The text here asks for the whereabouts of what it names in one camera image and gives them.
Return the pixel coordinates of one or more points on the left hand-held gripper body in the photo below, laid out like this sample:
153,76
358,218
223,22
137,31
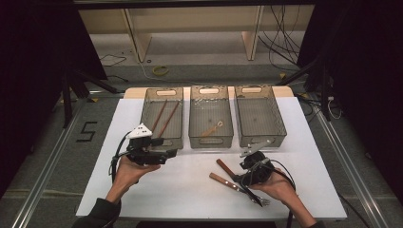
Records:
142,155

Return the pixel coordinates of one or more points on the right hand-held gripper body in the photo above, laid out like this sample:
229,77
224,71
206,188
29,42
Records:
258,169

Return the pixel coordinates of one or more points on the grey translucent plastic bin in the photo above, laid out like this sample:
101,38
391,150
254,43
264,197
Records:
259,118
210,114
161,117

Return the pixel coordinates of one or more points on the person's left hand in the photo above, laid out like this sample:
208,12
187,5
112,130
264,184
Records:
128,177

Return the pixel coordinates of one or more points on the person's right hand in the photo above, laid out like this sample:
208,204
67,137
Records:
280,186

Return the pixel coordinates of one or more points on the white table cover sheet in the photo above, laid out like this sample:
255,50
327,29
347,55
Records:
190,193

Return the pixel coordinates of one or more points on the yellow tape roll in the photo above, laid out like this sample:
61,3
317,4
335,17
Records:
155,71

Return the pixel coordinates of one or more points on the black metal tripod stand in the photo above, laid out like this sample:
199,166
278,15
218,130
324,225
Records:
67,101

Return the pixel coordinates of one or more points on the light wooden shelf unit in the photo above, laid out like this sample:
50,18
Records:
190,19

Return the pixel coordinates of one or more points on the black curtain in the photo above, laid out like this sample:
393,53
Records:
370,79
31,79

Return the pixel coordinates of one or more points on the aluminium floor rail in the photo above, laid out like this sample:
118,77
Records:
47,167
351,164

